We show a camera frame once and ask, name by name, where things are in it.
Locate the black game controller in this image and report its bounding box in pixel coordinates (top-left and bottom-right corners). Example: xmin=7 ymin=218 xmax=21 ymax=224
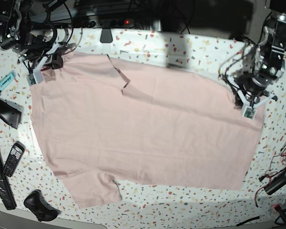
xmin=23 ymin=189 xmax=61 ymax=222

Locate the black cylinder with red wires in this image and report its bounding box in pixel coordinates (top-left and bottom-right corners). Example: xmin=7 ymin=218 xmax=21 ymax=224
xmin=264 ymin=167 xmax=286 ymax=195

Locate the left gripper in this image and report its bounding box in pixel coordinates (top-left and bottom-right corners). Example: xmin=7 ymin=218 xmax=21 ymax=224
xmin=237 ymin=76 xmax=277 ymax=107

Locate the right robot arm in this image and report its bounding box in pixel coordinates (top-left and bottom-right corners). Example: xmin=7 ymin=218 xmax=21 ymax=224
xmin=0 ymin=0 xmax=77 ymax=76

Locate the black power strip red switch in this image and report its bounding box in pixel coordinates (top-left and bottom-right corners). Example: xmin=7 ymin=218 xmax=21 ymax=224
xmin=82 ymin=19 xmax=135 ymax=28

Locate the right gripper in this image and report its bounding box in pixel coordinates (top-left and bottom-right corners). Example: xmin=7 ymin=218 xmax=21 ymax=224
xmin=16 ymin=28 xmax=74 ymax=75

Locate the pink T-shirt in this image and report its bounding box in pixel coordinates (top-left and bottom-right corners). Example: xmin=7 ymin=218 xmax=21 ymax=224
xmin=30 ymin=53 xmax=265 ymax=208

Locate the black cordless phone handset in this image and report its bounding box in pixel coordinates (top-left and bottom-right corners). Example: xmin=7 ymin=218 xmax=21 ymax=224
xmin=3 ymin=141 xmax=25 ymax=177

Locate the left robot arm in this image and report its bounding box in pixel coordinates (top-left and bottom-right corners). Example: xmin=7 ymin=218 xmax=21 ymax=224
xmin=235 ymin=12 xmax=286 ymax=106

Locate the terrazzo patterned table cover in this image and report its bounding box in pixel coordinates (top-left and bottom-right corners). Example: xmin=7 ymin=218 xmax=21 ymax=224
xmin=0 ymin=29 xmax=286 ymax=229

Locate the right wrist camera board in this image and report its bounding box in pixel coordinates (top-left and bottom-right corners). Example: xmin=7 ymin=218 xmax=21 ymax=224
xmin=27 ymin=71 xmax=44 ymax=86

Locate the long black bar in plastic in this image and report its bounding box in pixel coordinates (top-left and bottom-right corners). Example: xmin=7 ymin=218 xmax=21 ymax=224
xmin=0 ymin=154 xmax=17 ymax=210

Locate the light blue highlighter marker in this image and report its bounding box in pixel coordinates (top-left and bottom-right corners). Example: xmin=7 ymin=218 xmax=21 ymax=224
xmin=0 ymin=71 xmax=16 ymax=92

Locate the black cable bottom right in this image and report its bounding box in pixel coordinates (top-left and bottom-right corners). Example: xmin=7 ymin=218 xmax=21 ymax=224
xmin=236 ymin=216 xmax=260 ymax=227

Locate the grey monitor stand foot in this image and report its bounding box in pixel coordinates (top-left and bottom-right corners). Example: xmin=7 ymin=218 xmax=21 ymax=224
xmin=100 ymin=29 xmax=113 ymax=43

